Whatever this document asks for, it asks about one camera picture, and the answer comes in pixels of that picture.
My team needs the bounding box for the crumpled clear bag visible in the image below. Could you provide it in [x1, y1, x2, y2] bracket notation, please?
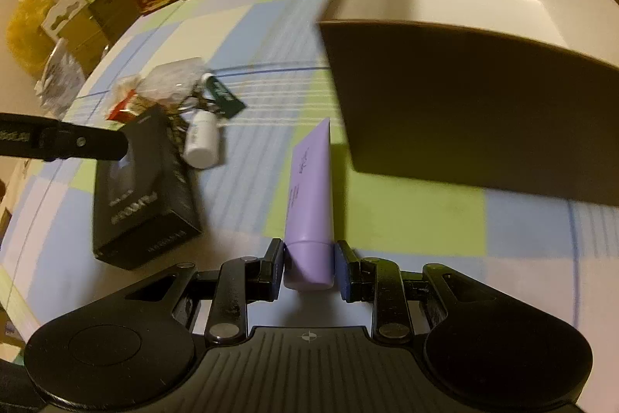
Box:
[34, 38, 88, 109]

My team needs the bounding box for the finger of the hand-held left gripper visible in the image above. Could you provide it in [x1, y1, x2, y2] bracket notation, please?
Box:
[41, 120, 132, 163]

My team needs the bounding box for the dark green tube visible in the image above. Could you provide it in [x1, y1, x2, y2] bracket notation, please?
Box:
[202, 73, 246, 118]

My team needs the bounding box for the red snack packet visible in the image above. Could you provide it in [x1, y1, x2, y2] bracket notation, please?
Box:
[105, 86, 146, 123]

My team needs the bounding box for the checked cloth desktop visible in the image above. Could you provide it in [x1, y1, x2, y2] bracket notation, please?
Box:
[0, 0, 619, 346]

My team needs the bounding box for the white and brown carton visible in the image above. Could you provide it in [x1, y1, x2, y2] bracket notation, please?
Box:
[41, 0, 112, 58]

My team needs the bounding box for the purple cosmetic tube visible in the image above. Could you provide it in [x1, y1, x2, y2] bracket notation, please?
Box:
[283, 117, 335, 292]

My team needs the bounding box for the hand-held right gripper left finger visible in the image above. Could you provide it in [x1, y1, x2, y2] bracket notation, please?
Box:
[125, 239, 286, 345]

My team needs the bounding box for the small white bottle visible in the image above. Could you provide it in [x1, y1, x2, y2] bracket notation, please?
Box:
[183, 108, 223, 169]

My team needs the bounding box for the clear plastic bag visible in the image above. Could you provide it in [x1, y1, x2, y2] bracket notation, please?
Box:
[130, 57, 209, 101]

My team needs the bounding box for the brown cardboard box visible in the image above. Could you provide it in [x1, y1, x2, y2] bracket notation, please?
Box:
[316, 0, 619, 206]

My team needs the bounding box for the leopard pattern hair clip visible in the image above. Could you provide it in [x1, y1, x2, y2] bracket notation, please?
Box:
[167, 90, 223, 143]

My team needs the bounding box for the black product box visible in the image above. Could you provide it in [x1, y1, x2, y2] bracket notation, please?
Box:
[92, 106, 203, 271]

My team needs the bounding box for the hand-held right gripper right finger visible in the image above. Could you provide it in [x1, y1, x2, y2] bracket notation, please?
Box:
[335, 240, 479, 342]

